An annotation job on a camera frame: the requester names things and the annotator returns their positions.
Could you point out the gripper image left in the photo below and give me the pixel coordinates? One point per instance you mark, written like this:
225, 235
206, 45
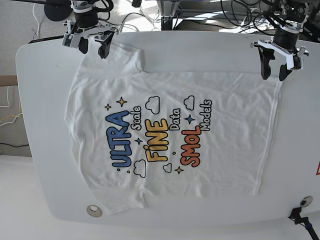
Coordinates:
101, 33

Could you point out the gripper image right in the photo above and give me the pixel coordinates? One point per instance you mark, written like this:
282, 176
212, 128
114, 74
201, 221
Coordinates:
284, 46

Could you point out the white printed T-shirt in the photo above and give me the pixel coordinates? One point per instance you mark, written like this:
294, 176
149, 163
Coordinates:
183, 134

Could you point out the black round stand base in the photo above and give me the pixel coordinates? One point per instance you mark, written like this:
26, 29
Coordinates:
57, 10

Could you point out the right metal table grommet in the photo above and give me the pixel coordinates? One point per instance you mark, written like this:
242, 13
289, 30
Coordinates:
306, 201

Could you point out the metal table grommet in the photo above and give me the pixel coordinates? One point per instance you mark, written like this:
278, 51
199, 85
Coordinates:
94, 211
306, 201

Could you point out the left metal table grommet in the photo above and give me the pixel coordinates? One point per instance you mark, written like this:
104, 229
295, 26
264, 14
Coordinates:
94, 211

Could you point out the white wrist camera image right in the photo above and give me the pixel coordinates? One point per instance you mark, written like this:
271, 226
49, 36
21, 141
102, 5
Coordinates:
294, 62

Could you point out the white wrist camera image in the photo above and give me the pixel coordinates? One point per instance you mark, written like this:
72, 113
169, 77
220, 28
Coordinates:
294, 62
71, 40

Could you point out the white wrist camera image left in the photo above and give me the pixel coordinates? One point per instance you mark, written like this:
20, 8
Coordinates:
71, 40

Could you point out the aluminium frame post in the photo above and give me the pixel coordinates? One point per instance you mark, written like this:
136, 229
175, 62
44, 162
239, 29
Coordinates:
167, 11

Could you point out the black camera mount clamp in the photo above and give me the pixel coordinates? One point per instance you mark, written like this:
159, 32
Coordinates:
303, 221

